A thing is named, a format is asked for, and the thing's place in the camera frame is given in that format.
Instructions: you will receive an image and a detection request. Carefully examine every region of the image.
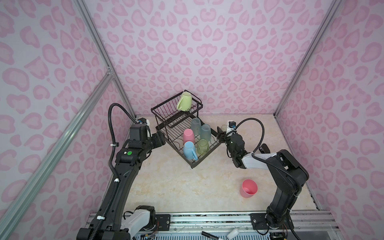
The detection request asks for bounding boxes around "teal frosted tumbler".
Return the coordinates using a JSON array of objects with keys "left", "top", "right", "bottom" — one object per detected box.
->
[
  {"left": 200, "top": 124, "right": 212, "bottom": 142},
  {"left": 191, "top": 118, "right": 202, "bottom": 136}
]

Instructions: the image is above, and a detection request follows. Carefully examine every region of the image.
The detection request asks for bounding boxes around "green transparent cup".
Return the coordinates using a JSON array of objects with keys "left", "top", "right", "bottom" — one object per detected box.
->
[{"left": 197, "top": 139, "right": 210, "bottom": 156}]

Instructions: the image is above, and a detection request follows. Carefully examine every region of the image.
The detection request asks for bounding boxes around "pink cup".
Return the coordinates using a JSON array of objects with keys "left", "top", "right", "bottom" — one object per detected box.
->
[
  {"left": 240, "top": 179, "right": 258, "bottom": 198},
  {"left": 183, "top": 129, "right": 195, "bottom": 144}
]

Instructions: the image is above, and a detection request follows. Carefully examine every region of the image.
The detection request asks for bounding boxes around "blue mug white inside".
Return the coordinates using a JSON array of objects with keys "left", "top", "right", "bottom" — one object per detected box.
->
[{"left": 183, "top": 141, "right": 198, "bottom": 162}]

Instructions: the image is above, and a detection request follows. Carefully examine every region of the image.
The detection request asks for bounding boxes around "light green mug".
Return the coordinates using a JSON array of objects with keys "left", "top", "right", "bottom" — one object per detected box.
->
[{"left": 177, "top": 92, "right": 192, "bottom": 112}]

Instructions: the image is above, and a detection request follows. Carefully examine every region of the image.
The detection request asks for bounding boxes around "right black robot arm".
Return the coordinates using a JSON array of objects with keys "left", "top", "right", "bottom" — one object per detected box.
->
[{"left": 217, "top": 118, "right": 309, "bottom": 230}]

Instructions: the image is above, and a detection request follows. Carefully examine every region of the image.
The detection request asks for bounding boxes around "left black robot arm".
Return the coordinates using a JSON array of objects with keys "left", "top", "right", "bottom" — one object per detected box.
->
[{"left": 76, "top": 103, "right": 166, "bottom": 240}]

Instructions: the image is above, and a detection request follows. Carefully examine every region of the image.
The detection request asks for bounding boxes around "black stapler right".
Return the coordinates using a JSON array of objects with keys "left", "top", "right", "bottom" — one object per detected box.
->
[{"left": 259, "top": 144, "right": 271, "bottom": 154}]

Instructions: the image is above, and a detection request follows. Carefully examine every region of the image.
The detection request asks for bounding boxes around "white small bottle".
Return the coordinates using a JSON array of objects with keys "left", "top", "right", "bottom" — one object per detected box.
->
[{"left": 226, "top": 228, "right": 240, "bottom": 240}]

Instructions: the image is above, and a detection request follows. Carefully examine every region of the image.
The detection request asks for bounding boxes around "black marker pen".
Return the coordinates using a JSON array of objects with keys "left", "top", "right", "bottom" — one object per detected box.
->
[{"left": 202, "top": 231, "right": 221, "bottom": 240}]

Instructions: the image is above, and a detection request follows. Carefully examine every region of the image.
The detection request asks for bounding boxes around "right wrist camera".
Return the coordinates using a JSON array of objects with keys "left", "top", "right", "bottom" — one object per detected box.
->
[{"left": 226, "top": 121, "right": 237, "bottom": 135}]

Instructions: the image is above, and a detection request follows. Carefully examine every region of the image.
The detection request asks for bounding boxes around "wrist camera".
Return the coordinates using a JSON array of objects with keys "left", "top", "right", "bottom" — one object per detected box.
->
[
  {"left": 136, "top": 118, "right": 150, "bottom": 126},
  {"left": 226, "top": 121, "right": 237, "bottom": 135}
]

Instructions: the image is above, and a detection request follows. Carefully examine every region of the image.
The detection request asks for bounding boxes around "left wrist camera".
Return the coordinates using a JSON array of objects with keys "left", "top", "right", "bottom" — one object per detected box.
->
[{"left": 136, "top": 118, "right": 150, "bottom": 126}]

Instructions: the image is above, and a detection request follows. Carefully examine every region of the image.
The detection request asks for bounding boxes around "black wire dish rack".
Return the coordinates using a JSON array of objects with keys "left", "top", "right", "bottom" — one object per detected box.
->
[{"left": 151, "top": 90, "right": 220, "bottom": 169}]

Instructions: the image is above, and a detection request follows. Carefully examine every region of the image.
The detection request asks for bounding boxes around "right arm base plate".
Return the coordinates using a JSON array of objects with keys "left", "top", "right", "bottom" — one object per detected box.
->
[{"left": 250, "top": 213, "right": 295, "bottom": 232}]

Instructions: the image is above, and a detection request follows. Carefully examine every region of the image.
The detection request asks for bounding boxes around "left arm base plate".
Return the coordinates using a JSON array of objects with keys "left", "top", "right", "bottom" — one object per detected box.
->
[{"left": 150, "top": 214, "right": 171, "bottom": 232}]

